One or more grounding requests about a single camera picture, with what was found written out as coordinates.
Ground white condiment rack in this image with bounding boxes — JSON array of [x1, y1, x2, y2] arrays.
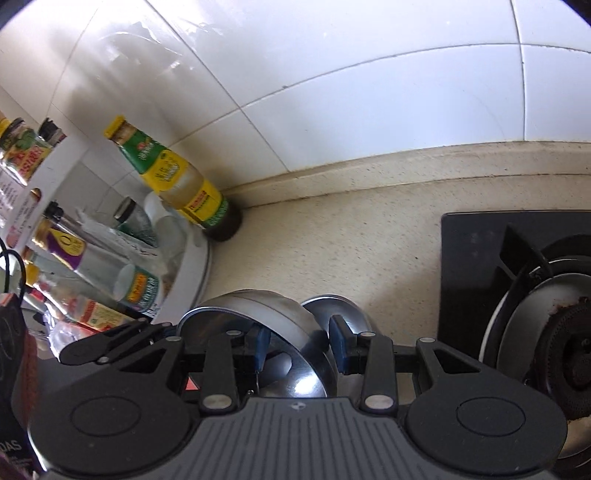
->
[[0, 134, 85, 252]]

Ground yellow green label oil bottle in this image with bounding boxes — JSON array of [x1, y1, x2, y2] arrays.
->
[[104, 115, 243, 241]]

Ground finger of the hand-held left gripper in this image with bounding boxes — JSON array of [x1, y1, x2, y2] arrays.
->
[[59, 322, 178, 365]]

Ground yellow red label vinegar bottle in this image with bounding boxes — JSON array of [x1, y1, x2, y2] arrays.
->
[[0, 117, 52, 186]]

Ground black gas burner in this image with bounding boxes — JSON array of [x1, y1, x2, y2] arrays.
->
[[526, 305, 591, 418]]

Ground white round turntable tray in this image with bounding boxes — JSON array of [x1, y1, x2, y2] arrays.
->
[[139, 191, 214, 324]]

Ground steel burner drip ring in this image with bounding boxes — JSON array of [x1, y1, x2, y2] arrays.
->
[[479, 272, 591, 460]]

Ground clear bottle green white label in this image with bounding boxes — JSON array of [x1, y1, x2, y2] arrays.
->
[[113, 196, 161, 249]]

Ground clear bottle purple yellow label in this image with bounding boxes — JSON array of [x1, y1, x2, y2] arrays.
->
[[31, 202, 136, 280]]

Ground black cap bottle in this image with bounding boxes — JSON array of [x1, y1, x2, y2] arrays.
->
[[38, 117, 68, 149]]

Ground clear bottle yellow cap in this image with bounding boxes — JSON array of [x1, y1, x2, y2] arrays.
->
[[25, 263, 141, 334]]

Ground stainless steel bowl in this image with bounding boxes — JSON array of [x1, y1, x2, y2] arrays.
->
[[178, 290, 338, 398], [300, 295, 372, 352]]

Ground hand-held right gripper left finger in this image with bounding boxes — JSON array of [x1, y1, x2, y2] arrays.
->
[[117, 325, 269, 414]]

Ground bottle with yellow green label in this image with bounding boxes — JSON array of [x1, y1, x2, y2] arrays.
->
[[115, 263, 163, 320]]

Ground black gas stove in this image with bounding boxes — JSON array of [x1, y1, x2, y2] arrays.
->
[[438, 211, 591, 480]]

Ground black pan support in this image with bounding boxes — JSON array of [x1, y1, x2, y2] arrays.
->
[[496, 224, 591, 298]]

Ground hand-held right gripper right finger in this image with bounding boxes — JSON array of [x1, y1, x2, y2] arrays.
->
[[329, 315, 492, 412]]

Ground black cable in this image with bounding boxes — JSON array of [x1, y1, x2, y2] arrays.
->
[[0, 237, 27, 301]]

